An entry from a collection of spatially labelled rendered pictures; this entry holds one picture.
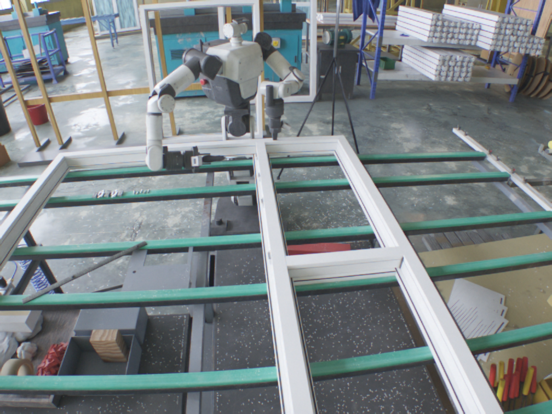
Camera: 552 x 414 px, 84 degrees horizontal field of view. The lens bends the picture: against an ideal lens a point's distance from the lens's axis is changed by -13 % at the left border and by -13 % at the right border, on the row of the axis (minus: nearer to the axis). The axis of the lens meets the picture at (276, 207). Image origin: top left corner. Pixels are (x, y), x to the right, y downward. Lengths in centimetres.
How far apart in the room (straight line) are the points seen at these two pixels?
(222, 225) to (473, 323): 161
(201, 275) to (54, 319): 67
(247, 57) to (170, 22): 348
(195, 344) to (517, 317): 119
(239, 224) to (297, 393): 170
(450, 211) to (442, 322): 222
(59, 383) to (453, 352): 100
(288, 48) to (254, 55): 347
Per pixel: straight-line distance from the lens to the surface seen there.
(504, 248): 187
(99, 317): 137
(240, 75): 174
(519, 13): 1152
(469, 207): 332
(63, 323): 155
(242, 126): 190
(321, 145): 180
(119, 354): 131
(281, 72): 192
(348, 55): 520
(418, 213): 302
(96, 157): 191
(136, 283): 119
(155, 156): 155
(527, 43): 602
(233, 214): 251
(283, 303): 96
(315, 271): 109
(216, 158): 163
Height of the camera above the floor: 169
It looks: 36 degrees down
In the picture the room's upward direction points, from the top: straight up
